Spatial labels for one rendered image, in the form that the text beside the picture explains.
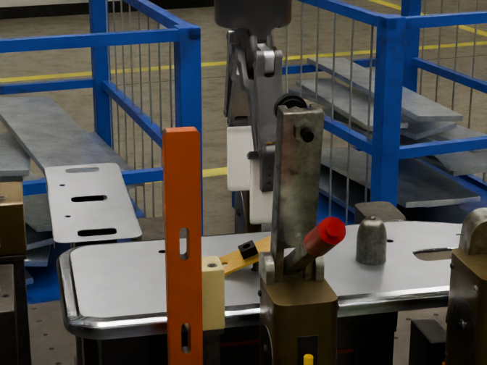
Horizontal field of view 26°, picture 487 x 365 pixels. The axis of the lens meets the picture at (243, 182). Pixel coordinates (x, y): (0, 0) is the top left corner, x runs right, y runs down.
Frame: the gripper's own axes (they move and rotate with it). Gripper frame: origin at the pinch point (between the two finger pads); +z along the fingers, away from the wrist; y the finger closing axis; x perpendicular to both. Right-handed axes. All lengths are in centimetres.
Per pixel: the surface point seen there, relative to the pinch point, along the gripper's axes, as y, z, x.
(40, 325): 55, 38, 22
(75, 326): -8.7, 9.8, 18.9
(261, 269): -13.6, 3.6, 2.2
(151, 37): 172, 12, -12
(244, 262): -1.1, 7.8, 1.1
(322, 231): -26.0, -4.2, 0.3
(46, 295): 186, 88, 19
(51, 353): 45, 38, 21
